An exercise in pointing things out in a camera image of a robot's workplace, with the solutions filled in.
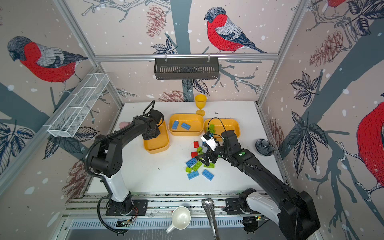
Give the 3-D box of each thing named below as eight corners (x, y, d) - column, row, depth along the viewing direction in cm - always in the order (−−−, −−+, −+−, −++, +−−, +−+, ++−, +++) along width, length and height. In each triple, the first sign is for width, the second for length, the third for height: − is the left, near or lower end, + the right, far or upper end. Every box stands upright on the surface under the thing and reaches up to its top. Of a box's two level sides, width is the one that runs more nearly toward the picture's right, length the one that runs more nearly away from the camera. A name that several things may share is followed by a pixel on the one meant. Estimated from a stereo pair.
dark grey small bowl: (252, 150, 98) (254, 145, 93) (256, 141, 102) (259, 136, 97) (268, 159, 94) (273, 155, 88) (272, 149, 98) (276, 144, 93)
